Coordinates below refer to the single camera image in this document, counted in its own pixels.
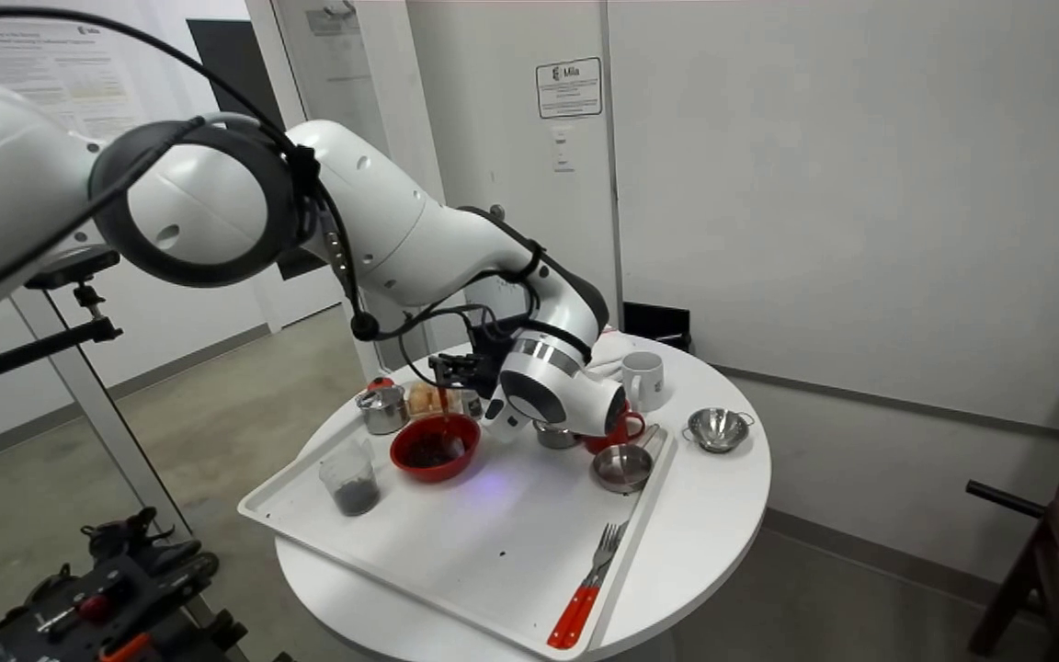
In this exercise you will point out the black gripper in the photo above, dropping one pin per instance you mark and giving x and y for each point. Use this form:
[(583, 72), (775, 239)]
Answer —
[(476, 374)]

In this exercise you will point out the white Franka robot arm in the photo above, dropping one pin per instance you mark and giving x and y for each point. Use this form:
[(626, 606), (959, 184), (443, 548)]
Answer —
[(405, 234)]

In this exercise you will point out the orange bowl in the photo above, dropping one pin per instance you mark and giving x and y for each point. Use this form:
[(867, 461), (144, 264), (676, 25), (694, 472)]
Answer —
[(405, 463)]

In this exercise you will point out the small tan bread roll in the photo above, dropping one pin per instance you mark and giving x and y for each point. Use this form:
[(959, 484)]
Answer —
[(426, 402)]

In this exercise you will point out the dark brown beans pile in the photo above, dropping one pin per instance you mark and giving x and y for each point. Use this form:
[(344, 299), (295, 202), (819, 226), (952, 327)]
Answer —
[(432, 448)]

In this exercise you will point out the round orange bell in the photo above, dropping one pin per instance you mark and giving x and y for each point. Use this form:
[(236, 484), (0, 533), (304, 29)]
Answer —
[(382, 382)]

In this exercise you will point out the steel pot with lid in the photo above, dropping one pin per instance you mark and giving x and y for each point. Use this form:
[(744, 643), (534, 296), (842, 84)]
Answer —
[(382, 414)]

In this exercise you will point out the red mug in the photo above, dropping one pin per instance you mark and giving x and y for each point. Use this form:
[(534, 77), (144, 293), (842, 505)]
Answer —
[(632, 429)]

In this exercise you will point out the clear plastic measuring cup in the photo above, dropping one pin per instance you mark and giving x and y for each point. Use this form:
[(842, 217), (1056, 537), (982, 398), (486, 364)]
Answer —
[(355, 488)]

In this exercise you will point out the white mug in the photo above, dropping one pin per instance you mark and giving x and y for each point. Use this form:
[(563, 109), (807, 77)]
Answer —
[(644, 380)]

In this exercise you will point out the white plastic tray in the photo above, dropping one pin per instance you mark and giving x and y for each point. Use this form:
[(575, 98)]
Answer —
[(496, 554)]

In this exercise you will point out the white door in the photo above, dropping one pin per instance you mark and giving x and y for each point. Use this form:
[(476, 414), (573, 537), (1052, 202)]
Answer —
[(311, 60)]

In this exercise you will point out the paper notice sheet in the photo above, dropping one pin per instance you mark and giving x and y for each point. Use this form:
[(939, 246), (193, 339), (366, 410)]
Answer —
[(65, 67)]

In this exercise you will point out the black box by wall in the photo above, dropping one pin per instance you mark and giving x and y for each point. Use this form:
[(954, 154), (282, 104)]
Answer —
[(665, 324)]

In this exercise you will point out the white light switch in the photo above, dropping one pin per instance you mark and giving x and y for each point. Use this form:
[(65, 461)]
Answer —
[(563, 153)]

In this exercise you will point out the white wall sign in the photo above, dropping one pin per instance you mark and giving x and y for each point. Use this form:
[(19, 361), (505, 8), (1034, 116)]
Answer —
[(567, 84)]

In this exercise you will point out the aluminium frame pole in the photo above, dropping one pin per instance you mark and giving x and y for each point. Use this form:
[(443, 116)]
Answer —
[(91, 407)]

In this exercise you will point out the black camera on stand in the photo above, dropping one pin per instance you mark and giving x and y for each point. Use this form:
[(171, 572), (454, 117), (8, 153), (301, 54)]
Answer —
[(70, 264)]

